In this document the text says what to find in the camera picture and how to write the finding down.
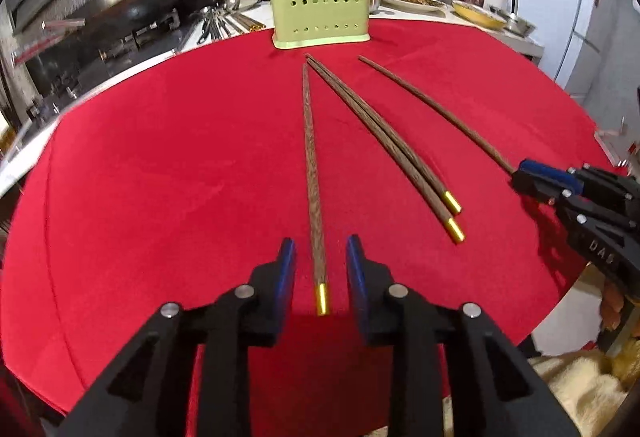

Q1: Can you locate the cream towel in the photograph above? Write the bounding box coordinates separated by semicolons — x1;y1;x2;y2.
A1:
444;348;632;437

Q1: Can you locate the steel bowl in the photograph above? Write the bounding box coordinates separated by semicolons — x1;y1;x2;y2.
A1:
490;6;536;38

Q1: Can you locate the yellow rimmed dish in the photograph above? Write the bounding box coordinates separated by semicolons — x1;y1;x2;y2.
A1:
451;0;506;31

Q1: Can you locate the red table cloth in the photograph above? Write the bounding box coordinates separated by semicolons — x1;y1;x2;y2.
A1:
1;19;608;436

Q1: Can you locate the plate of food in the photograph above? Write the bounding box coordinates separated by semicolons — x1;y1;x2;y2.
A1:
381;0;445;15

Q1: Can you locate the green perforated utensil holder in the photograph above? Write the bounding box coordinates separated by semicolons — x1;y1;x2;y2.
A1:
270;0;370;49

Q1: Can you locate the gas stove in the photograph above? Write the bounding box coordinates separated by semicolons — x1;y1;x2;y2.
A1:
26;9;191;121

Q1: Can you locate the black wok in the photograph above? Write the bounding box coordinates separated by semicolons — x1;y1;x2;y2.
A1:
12;0;222;68

